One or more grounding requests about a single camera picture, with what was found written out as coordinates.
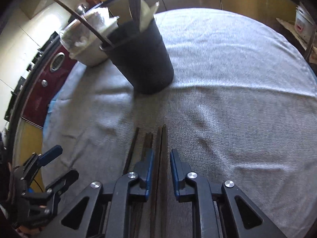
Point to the white rice cooker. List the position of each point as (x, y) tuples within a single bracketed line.
[(303, 24)]

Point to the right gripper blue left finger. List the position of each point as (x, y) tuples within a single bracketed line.
[(140, 188)]

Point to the white plastic spoon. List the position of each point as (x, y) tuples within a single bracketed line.
[(153, 9), (145, 16)]

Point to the plastic-wrapped bowl stack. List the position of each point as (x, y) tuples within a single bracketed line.
[(76, 37)]

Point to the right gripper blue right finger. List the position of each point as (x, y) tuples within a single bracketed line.
[(183, 190)]

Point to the blue table underlay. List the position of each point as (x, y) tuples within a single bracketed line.
[(49, 113)]

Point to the wooden side shelf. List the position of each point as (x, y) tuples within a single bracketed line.
[(306, 48)]

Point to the dark red built-in oven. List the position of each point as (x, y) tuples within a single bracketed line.
[(53, 74)]

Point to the black utensil holder cup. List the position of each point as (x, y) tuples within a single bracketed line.
[(141, 57)]

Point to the grey tablecloth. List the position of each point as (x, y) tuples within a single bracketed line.
[(241, 107)]

